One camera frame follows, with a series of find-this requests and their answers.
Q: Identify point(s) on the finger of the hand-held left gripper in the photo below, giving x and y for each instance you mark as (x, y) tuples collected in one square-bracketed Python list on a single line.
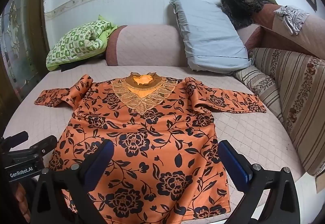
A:
[(15, 138), (44, 145)]

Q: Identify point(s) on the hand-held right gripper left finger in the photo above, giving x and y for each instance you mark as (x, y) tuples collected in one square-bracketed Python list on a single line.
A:
[(101, 161)]

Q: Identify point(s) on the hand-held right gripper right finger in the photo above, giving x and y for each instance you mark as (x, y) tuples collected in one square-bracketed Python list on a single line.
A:
[(233, 163)]

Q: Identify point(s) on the orange floral shirt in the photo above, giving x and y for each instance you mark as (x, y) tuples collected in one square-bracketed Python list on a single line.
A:
[(152, 137)]

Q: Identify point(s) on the person's left hand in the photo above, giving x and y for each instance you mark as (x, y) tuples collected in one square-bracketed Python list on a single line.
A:
[(22, 198)]

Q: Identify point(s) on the small striped floral cushion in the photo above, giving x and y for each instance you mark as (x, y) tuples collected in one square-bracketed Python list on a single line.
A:
[(264, 89)]

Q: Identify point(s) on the dark cloth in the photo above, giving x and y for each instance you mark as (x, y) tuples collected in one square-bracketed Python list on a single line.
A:
[(76, 65)]

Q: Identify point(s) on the wooden stained glass door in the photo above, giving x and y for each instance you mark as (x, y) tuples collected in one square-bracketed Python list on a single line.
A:
[(17, 48)]

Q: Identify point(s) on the large striped floral cushion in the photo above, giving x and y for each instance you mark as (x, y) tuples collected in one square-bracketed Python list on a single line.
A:
[(299, 97)]

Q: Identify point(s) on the green patterned pillow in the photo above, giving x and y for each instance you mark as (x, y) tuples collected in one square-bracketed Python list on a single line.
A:
[(76, 41)]

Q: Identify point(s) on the pink quilted bolster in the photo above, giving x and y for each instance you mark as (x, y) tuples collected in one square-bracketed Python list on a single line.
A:
[(144, 46)]

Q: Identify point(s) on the light blue pillow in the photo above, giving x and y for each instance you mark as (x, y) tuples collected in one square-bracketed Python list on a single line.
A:
[(208, 33)]

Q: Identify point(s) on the pink quilted sofa backrest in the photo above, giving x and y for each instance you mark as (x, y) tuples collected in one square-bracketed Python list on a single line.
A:
[(312, 38)]

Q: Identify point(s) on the dark fur-trimmed jacket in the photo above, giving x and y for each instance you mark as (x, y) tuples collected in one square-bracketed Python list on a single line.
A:
[(238, 8)]

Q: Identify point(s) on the grey white crumpled cloth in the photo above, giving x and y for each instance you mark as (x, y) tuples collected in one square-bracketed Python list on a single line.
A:
[(292, 18)]

